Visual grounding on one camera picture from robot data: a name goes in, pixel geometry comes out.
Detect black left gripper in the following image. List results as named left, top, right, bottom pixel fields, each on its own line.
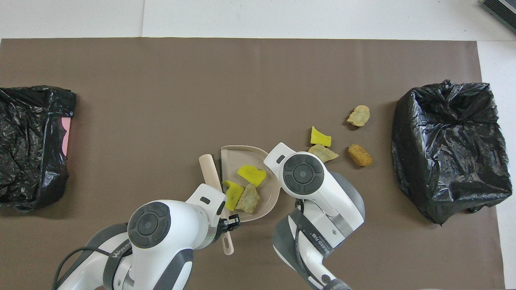
left=222, top=214, right=241, bottom=232

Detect notched yellow sponge piece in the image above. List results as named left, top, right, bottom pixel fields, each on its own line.
left=223, top=180, right=245, bottom=211

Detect beige rock-like sponge chunk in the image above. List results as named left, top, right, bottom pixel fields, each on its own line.
left=235, top=184, right=261, bottom=214

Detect oval yellow sponge piece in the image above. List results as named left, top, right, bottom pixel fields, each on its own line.
left=237, top=165, right=267, bottom=187

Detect beige hand brush black bristles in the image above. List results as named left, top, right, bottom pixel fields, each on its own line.
left=199, top=154, right=235, bottom=256

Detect beige plastic dustpan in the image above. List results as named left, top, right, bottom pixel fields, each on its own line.
left=220, top=145, right=281, bottom=223

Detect tan striped bread piece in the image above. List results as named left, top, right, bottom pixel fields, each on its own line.
left=308, top=144, right=340, bottom=163

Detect small yellow sponge wedge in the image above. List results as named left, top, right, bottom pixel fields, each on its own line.
left=310, top=126, right=332, bottom=147

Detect brown nugget trash piece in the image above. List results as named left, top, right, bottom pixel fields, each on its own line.
left=348, top=144, right=373, bottom=167

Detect pale yellow chip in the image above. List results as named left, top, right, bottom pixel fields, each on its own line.
left=347, top=105, right=370, bottom=127

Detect pink plastic bin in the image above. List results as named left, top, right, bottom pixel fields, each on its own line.
left=60, top=118, right=72, bottom=155

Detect black bag on pink bin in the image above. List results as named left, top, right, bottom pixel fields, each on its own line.
left=0, top=85, right=77, bottom=213

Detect left black trash bag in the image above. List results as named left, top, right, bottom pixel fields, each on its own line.
left=391, top=80, right=513, bottom=225

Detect brown paper table mat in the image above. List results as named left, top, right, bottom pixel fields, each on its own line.
left=0, top=38, right=506, bottom=290

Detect dark ribbed device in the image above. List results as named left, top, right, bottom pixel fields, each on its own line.
left=481, top=0, right=516, bottom=33

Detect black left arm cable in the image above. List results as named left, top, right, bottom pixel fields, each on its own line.
left=52, top=245, right=133, bottom=290

